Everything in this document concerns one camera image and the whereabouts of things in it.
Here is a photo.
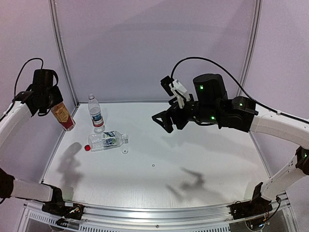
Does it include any clear white bottle cap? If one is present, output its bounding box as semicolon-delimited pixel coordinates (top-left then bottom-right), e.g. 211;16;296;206
122;148;128;154

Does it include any clear bottle red white label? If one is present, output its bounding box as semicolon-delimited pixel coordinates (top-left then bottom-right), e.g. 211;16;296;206
88;93;105;133

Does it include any red bottle cap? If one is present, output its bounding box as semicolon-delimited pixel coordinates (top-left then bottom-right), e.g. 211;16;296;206
84;145;91;151

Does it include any gold red tea bottle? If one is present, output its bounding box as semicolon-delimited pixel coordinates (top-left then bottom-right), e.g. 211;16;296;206
51;102;75;131

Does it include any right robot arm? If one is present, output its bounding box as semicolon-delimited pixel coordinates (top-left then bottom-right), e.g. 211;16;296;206
152;73;309;204

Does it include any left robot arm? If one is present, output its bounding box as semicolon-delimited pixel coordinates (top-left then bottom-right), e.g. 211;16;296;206
0;69;70;205

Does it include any clear bottle blue label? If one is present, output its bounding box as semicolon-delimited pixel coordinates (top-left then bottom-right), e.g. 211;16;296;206
88;130;128;152

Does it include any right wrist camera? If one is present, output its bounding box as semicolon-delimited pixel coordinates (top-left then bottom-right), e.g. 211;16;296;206
160;76;191;109

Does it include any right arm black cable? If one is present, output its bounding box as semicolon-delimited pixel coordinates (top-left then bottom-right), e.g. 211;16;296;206
170;57;309;121

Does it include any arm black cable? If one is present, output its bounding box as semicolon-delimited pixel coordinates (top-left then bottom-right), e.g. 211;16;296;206
170;57;309;121
0;57;44;116

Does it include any right aluminium corner post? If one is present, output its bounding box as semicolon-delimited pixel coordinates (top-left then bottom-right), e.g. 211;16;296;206
239;0;263;88

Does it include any aluminium front rail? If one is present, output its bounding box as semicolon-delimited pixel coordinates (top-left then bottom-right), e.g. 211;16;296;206
24;190;290;232

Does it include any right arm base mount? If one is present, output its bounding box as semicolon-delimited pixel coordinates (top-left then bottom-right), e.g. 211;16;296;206
228;182;280;221

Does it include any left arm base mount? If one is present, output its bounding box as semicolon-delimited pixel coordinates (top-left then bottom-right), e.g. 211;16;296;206
42;185;84;220

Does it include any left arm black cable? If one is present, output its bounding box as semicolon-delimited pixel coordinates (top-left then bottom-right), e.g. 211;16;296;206
0;57;44;116

